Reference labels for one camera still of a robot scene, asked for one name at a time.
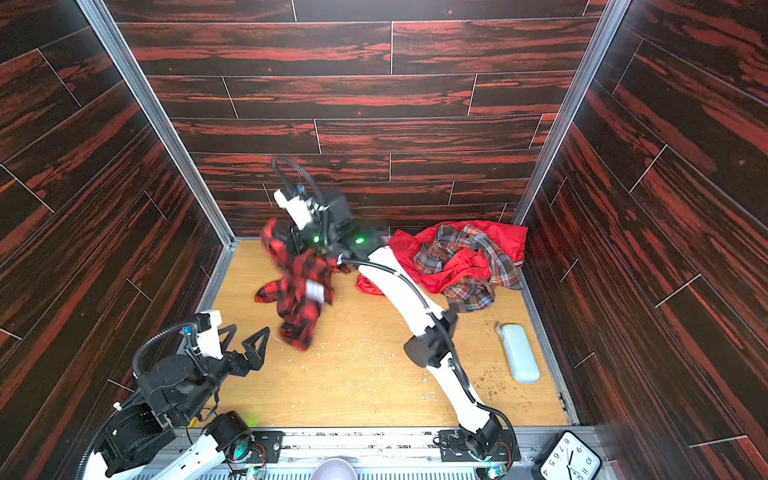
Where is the red black buffalo plaid shirt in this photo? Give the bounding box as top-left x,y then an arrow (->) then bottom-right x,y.
254,218 -> 349,351

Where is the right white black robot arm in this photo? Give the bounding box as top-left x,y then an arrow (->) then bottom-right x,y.
274,187 -> 520,464

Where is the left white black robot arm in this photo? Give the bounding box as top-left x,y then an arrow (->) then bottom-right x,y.
75,313 -> 270,479

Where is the white round dome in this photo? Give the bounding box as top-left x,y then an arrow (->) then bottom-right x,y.
310,458 -> 358,480

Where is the red jacket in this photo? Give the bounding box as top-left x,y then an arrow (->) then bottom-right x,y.
388,220 -> 527,294

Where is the grey red plaid shirt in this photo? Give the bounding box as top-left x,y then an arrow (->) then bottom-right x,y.
413,222 -> 527,313

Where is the pale green case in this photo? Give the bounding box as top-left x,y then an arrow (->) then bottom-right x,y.
495,324 -> 540,385

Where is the black analog clock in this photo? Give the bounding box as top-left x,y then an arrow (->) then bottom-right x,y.
531,430 -> 603,480

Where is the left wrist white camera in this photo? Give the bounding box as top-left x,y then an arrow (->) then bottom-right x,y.
197,310 -> 223,360

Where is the wrist white camera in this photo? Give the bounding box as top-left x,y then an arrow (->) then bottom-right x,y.
274,189 -> 314,230
197,310 -> 223,360

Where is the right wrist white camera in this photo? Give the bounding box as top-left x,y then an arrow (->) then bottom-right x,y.
274,189 -> 314,230

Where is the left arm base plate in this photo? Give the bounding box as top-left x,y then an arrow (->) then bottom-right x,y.
224,430 -> 284,465

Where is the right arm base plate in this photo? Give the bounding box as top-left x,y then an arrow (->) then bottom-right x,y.
433,427 -> 521,464

